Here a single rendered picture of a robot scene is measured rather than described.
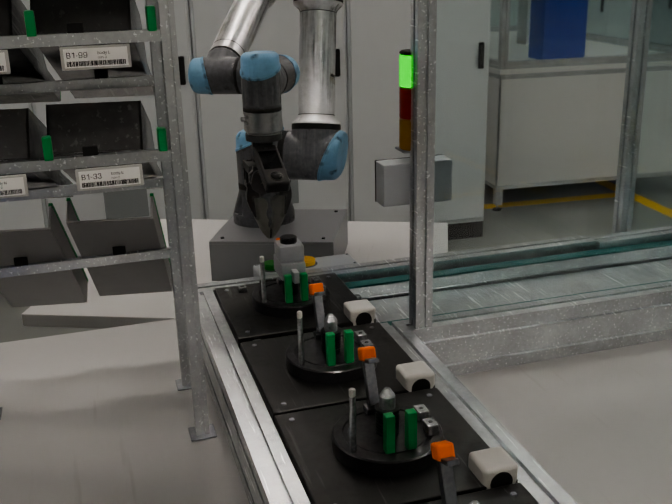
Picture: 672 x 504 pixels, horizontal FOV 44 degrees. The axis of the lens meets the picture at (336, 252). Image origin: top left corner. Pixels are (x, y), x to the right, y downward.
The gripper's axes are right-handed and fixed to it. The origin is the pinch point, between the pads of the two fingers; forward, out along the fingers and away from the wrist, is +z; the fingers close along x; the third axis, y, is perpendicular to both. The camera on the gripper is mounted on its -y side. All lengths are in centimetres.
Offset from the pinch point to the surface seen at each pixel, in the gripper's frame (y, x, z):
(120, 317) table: 10.3, 30.8, 18.1
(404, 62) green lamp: -34, -15, -36
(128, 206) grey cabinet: 277, 16, 67
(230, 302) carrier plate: -17.0, 11.7, 6.7
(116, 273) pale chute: -17.1, 31.0, -1.5
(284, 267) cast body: -23.9, 3.0, -1.3
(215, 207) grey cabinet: 275, -29, 72
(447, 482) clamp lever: -89, 2, 0
